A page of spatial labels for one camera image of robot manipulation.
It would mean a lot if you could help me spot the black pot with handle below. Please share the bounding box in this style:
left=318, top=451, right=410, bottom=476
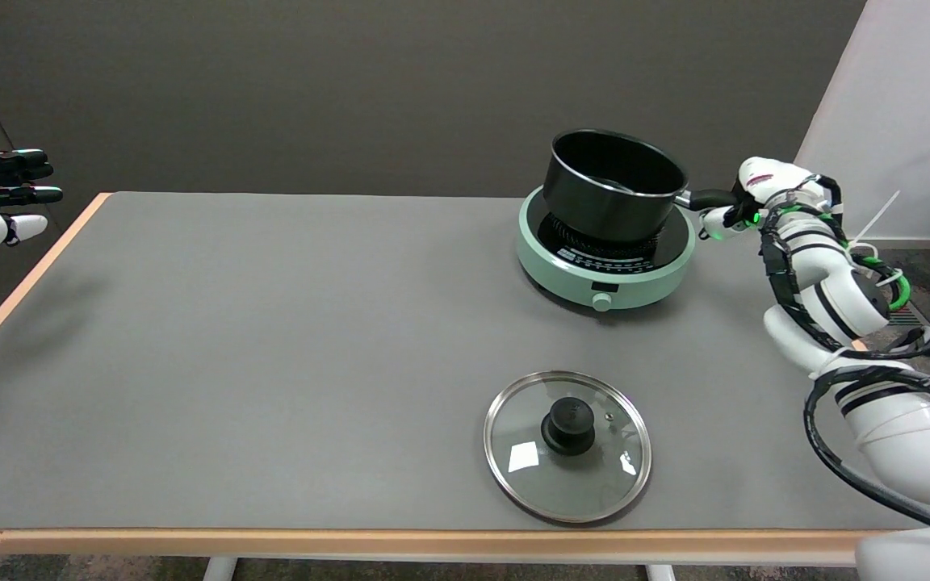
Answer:
left=542, top=129, right=744, bottom=245

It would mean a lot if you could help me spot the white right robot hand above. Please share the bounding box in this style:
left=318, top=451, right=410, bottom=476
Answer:
left=700, top=156, right=829, bottom=242

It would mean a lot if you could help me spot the glass pot lid black knob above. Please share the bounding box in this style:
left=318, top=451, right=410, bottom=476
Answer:
left=484, top=370, right=652, bottom=526

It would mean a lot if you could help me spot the mint green induction cooker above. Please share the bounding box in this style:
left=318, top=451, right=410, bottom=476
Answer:
left=517, top=186, right=697, bottom=313

